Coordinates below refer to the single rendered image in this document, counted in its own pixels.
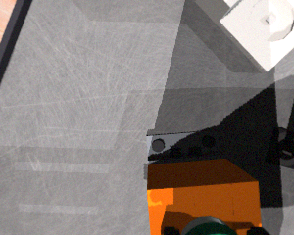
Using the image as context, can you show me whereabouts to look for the orange tube holder plate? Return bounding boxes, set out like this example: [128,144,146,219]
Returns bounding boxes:
[147,159,262,235]

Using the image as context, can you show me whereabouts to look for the black table edge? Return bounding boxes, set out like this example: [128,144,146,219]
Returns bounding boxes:
[0,0,32,83]

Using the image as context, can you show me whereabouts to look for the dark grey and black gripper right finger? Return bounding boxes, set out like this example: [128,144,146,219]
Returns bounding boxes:
[246,227,270,235]

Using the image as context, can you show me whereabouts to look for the white tray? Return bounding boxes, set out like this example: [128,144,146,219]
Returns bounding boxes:
[195,0,294,73]

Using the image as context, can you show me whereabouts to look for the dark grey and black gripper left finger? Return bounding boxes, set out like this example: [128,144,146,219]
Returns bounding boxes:
[164,227,180,235]

